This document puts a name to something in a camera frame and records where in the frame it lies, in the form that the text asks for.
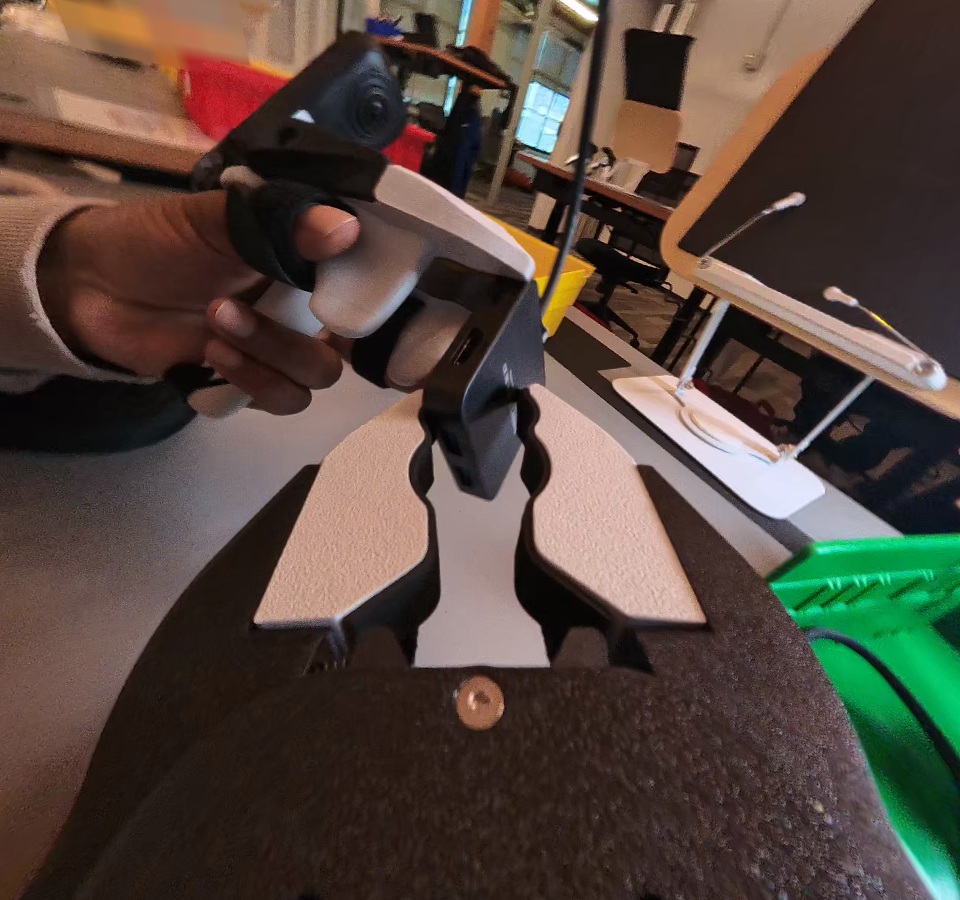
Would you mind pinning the green plastic bin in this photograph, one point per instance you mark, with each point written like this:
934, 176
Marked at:
885, 615

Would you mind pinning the white panel stand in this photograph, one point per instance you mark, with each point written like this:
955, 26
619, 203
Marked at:
750, 480

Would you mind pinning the black hdmi switch hub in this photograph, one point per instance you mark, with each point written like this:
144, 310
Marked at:
487, 405

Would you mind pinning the black textured pad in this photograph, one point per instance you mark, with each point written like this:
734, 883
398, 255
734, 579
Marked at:
90, 420

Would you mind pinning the window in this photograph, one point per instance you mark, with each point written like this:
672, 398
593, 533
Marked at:
544, 116

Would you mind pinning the yellow plastic bin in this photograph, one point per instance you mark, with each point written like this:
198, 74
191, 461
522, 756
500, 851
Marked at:
566, 277

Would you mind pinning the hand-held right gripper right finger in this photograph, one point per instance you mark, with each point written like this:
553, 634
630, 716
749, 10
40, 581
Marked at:
607, 532

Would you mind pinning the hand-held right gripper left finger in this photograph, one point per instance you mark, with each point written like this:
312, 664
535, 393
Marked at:
352, 540

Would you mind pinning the clear stand with tools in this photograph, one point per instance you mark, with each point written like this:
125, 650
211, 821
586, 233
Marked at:
622, 169

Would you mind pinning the background standing desk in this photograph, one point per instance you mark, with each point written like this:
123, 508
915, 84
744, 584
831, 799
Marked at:
450, 60

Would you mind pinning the black panel with wooden rim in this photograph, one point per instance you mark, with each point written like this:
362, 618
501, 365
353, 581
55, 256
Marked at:
862, 165

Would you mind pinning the black office chair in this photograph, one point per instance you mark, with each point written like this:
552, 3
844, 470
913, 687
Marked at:
615, 262

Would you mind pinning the person's left hand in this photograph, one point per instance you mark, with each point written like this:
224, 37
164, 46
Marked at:
150, 277

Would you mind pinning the plywood and black chair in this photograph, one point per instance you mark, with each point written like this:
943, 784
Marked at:
656, 64

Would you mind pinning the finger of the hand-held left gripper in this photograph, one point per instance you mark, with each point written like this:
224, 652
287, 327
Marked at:
457, 221
431, 341

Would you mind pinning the blue cloth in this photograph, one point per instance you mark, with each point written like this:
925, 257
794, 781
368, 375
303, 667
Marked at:
465, 142

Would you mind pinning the red plastic bin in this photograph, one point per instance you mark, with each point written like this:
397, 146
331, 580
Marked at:
225, 97

